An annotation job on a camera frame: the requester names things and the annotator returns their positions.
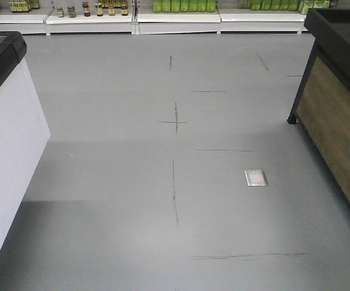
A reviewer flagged metal floor socket plate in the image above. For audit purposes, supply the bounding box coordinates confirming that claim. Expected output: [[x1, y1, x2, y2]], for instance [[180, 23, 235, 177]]
[[244, 169, 269, 187]]

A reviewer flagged wooden black display stand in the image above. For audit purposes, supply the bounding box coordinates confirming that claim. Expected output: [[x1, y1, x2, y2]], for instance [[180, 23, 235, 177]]
[[288, 8, 350, 209]]

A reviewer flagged white chest freezer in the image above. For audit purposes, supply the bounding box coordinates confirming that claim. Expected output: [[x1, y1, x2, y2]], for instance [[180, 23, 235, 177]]
[[0, 31, 50, 250]]

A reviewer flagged white supermarket shelf unit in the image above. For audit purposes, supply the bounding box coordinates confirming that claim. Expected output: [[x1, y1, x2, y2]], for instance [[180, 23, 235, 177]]
[[0, 0, 315, 36]]

